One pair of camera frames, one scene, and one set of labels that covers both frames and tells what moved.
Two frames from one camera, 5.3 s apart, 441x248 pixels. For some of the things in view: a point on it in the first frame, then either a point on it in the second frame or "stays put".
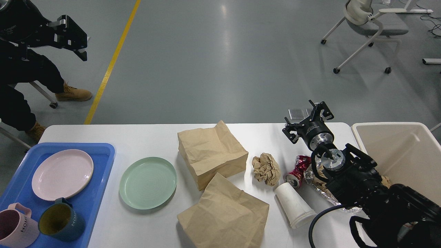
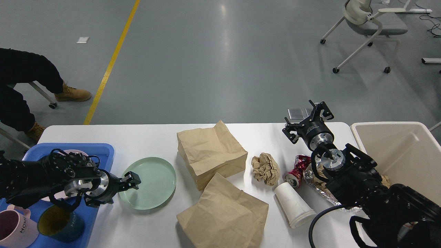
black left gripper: [21, 23] → [104, 186]
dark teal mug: [60, 220] stays put
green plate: [148, 183] stays put
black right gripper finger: [290, 127] stays put
